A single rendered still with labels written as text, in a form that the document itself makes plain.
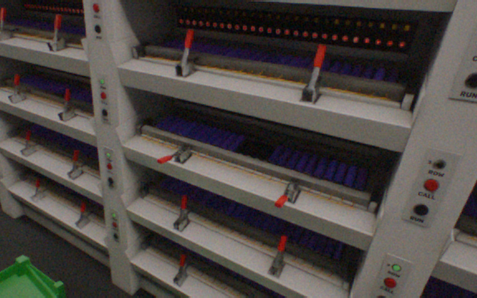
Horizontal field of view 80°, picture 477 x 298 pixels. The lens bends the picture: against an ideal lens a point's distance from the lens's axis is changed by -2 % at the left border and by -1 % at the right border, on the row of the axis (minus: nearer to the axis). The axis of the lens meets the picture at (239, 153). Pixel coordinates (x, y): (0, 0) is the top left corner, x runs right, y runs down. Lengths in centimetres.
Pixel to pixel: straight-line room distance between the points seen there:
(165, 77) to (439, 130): 49
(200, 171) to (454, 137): 45
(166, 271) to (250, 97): 61
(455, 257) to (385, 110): 26
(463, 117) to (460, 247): 23
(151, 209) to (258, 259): 33
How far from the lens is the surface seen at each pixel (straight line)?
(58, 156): 119
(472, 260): 59
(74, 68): 88
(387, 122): 48
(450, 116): 48
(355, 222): 56
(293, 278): 69
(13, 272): 111
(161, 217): 82
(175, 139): 71
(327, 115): 49
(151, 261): 97
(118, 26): 74
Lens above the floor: 83
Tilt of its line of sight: 23 degrees down
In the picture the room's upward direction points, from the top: 6 degrees clockwise
